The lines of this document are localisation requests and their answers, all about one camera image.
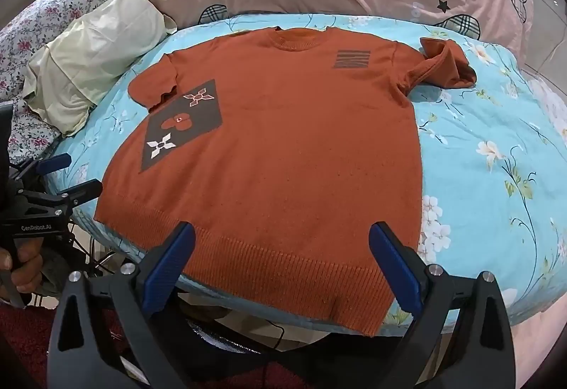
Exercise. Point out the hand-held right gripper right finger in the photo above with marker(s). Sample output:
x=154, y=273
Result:
x=396, y=265

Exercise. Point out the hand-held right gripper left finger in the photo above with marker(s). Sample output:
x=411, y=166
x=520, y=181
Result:
x=170, y=265

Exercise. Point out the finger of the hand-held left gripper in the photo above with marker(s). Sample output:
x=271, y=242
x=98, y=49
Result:
x=84, y=189
x=53, y=163

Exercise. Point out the orange knitted sweater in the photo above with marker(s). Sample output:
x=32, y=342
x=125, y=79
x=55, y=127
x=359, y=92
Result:
x=288, y=127

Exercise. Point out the person's left hand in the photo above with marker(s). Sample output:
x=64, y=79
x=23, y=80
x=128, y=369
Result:
x=26, y=271

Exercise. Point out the cream pillow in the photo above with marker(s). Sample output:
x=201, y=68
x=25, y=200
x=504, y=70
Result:
x=97, y=43

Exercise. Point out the red carpet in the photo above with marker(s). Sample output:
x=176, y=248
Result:
x=26, y=340

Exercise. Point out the floral print quilt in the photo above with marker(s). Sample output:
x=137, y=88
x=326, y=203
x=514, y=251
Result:
x=57, y=3

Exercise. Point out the blue floral bedsheet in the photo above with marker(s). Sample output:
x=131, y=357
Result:
x=487, y=127

